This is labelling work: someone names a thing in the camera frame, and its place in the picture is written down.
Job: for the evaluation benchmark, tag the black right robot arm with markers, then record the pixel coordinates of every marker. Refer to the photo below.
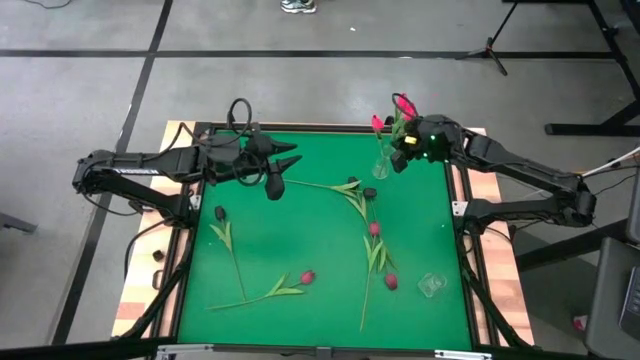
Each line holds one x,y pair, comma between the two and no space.
525,172

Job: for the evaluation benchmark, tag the grey stand foot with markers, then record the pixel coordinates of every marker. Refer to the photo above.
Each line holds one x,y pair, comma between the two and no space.
17,223

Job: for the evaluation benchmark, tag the silver side bracket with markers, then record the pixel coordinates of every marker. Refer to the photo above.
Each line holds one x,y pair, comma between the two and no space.
195,202
459,208

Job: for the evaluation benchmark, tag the person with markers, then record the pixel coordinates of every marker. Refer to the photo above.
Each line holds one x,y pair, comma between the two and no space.
298,6

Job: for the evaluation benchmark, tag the slim clear glass vase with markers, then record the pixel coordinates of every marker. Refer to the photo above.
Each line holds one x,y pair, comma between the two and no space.
381,172

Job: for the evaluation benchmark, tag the silver corner bracket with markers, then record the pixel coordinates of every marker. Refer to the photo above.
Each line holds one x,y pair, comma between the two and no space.
462,355

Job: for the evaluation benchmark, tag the black tripod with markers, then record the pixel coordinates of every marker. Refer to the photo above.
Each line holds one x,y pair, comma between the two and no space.
487,50

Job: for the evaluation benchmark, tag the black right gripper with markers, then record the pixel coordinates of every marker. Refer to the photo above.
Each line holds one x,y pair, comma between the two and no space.
437,137

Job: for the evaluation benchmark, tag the red artificial tulip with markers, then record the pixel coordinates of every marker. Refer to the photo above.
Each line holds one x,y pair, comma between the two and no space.
391,282
406,106
374,229
377,123
307,277

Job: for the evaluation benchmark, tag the dark artificial tulip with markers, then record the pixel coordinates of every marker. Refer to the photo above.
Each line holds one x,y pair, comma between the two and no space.
370,193
220,213
353,180

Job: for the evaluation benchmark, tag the grey equipment case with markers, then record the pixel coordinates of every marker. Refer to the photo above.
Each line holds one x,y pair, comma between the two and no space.
607,300

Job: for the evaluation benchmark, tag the small clear plastic cup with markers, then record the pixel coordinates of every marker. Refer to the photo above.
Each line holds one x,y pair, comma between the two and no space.
431,285

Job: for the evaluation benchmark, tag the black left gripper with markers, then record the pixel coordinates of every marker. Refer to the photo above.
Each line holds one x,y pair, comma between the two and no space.
225,155

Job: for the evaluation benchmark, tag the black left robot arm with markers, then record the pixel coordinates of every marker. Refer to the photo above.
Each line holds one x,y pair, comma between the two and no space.
150,165

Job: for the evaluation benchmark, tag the small pink object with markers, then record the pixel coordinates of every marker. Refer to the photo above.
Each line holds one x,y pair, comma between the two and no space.
580,323

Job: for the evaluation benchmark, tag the green table mat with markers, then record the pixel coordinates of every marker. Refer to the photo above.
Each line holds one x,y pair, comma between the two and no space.
310,240

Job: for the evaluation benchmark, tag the black stand leg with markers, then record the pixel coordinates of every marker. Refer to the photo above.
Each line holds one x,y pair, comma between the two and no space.
575,245

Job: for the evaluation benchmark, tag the white rod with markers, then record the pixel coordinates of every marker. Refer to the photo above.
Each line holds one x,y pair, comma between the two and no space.
610,165

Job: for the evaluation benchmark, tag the black aluminium table frame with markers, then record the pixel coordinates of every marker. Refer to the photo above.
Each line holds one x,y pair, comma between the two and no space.
300,128

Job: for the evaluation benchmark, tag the black diagonal frame strut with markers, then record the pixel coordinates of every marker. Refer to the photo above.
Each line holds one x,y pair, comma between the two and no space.
487,307
160,297

